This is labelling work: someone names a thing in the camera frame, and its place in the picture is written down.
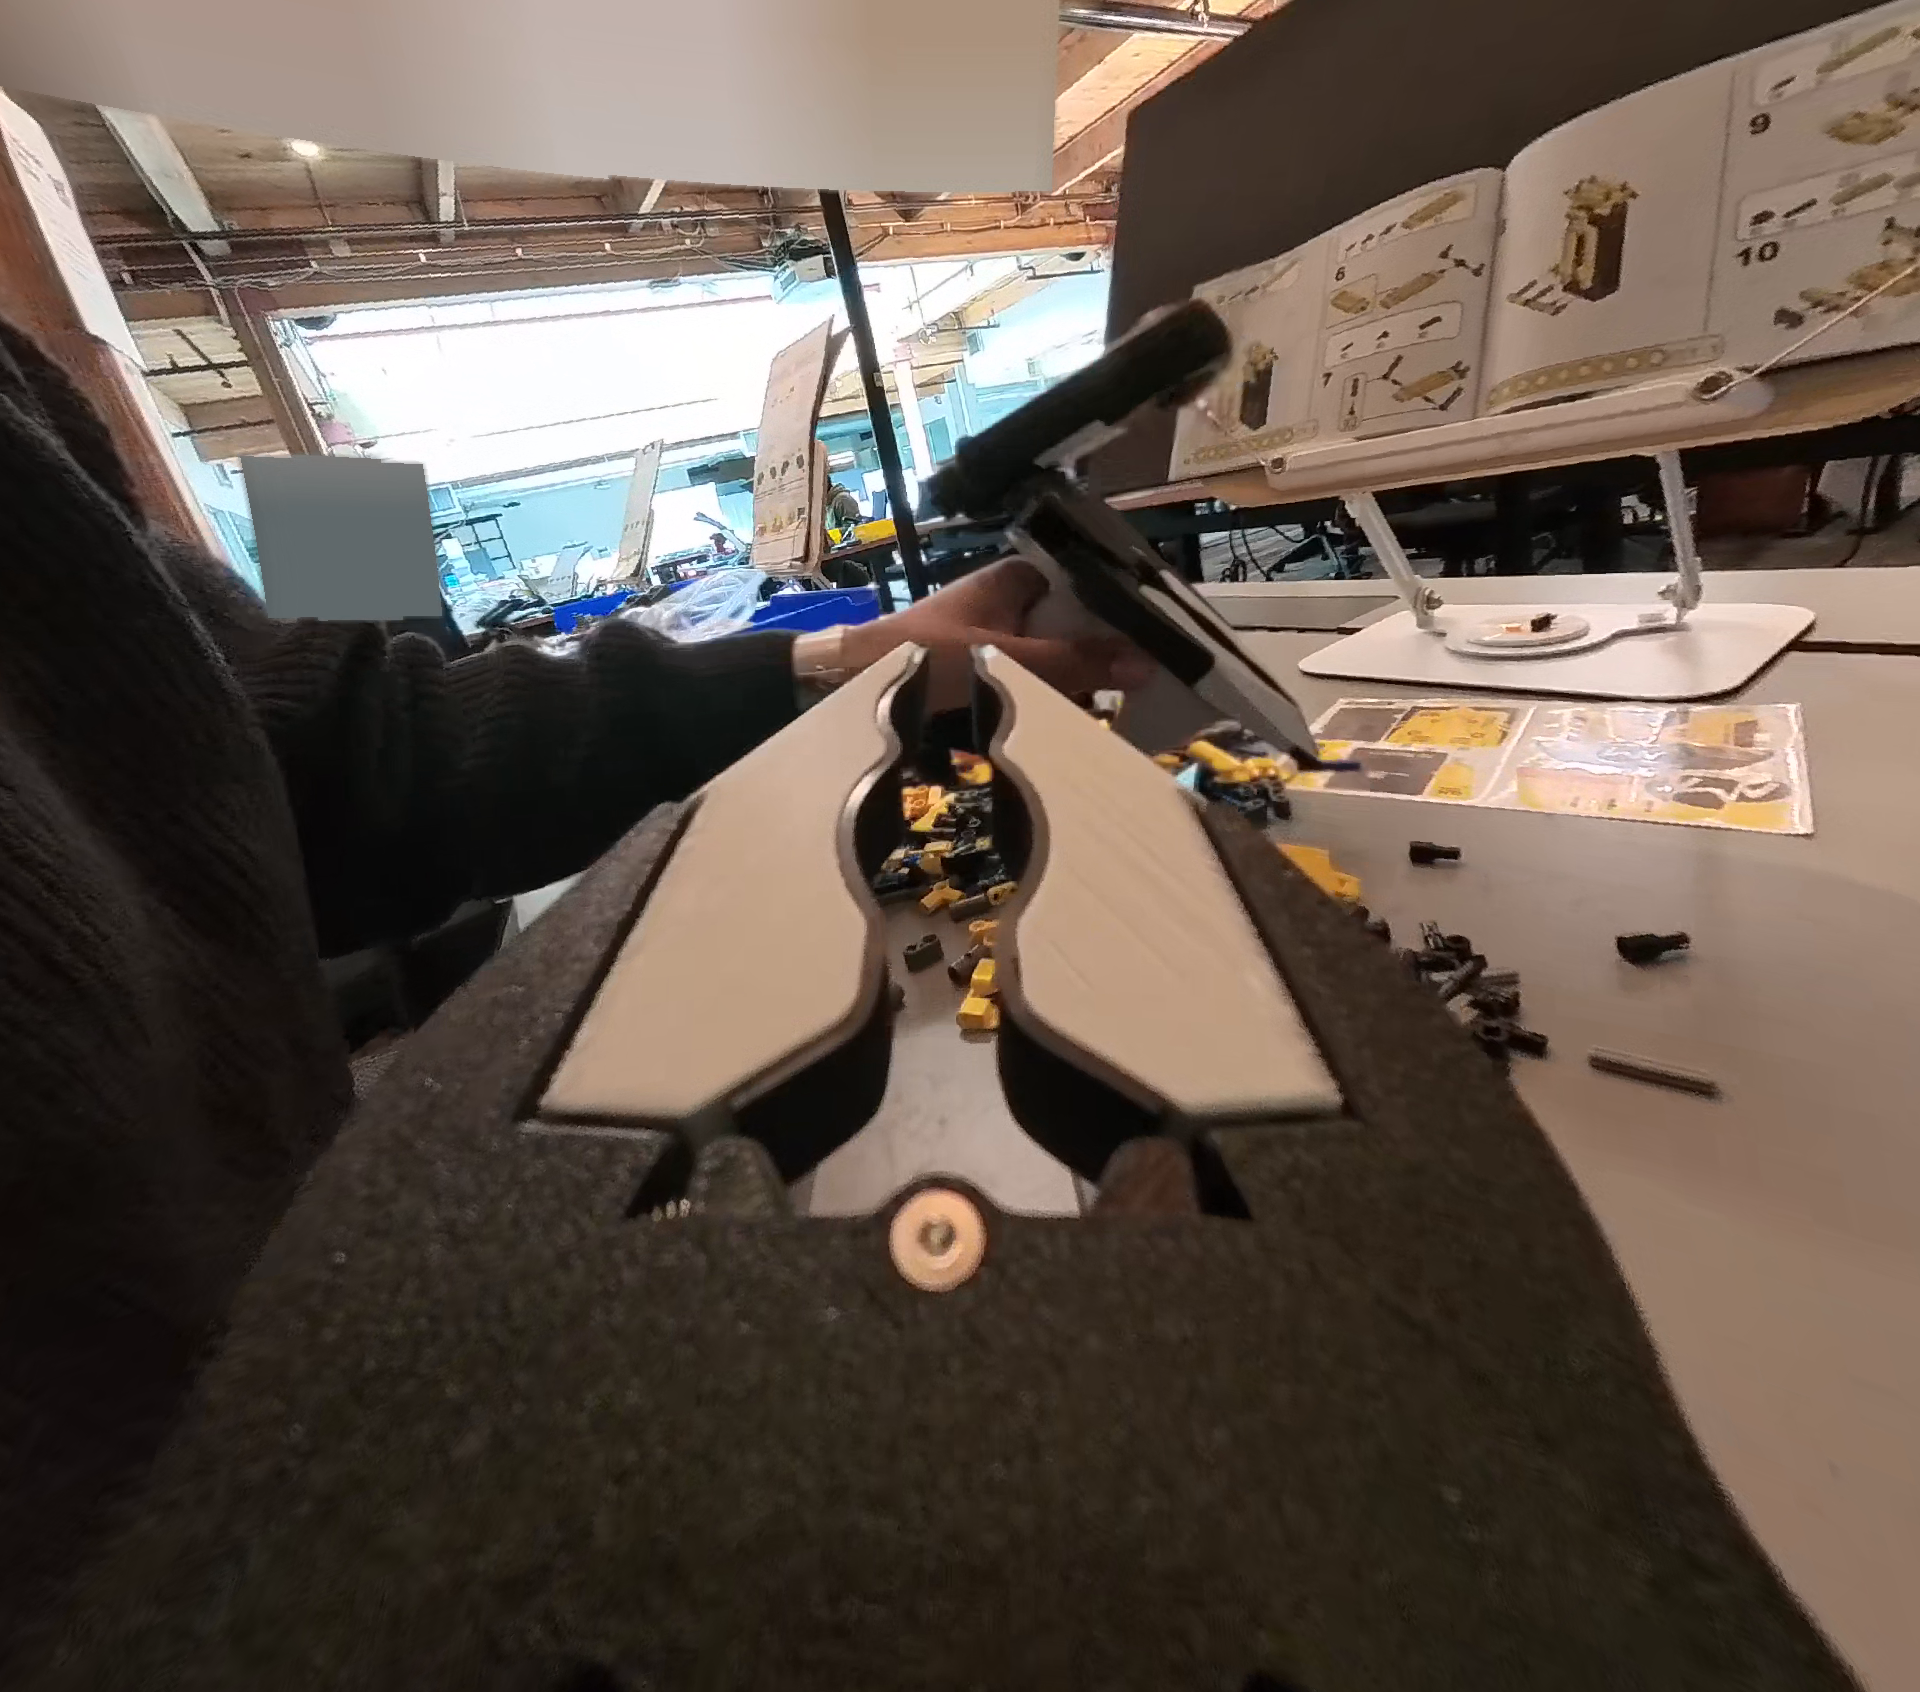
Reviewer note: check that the open instruction booklet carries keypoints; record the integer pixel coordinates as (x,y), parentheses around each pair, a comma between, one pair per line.
(1621,265)

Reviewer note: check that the yellow black sticker sheet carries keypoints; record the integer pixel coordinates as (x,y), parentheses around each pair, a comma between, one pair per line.
(1648,763)

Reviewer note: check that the person's left forearm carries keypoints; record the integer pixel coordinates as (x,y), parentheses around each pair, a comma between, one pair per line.
(527,747)

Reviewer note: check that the blue plastic storage bin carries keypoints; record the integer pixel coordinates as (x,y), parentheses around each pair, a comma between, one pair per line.
(818,614)

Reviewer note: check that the pile of yellow black bricks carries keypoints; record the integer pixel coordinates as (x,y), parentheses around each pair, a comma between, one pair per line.
(936,806)

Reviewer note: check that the wooden post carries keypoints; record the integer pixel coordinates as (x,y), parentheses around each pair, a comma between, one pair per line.
(75,432)

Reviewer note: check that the yellow curved panel piece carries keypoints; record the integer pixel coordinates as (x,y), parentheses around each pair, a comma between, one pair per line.
(1317,871)

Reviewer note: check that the cardboard sign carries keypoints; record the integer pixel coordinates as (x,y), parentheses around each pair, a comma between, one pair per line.
(794,446)

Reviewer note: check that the white book stand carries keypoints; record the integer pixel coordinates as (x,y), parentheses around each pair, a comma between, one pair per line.
(1648,656)

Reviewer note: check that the black pole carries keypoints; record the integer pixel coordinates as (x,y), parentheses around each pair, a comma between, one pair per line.
(878,414)

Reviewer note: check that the black connector pin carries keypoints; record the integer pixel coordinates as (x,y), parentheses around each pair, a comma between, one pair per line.
(1648,950)
(1437,854)

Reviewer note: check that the grey axle rod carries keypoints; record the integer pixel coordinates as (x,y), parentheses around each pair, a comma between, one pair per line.
(1648,1073)

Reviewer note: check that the white paper notice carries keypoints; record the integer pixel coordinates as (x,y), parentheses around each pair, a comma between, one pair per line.
(59,224)

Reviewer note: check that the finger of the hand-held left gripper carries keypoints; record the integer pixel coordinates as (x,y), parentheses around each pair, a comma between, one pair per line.
(1200,714)
(1238,680)

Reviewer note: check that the person's dark clothed body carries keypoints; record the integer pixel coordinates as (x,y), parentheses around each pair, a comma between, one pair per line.
(134,897)

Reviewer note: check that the person's left hand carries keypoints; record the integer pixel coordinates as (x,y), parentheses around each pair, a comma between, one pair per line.
(960,614)

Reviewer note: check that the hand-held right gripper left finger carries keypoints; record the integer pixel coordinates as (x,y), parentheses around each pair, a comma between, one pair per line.
(718,943)

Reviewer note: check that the pile of black red pins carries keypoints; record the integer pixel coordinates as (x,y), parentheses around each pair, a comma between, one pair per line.
(1477,996)

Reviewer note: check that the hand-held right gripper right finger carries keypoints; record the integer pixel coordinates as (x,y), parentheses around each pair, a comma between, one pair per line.
(1155,957)

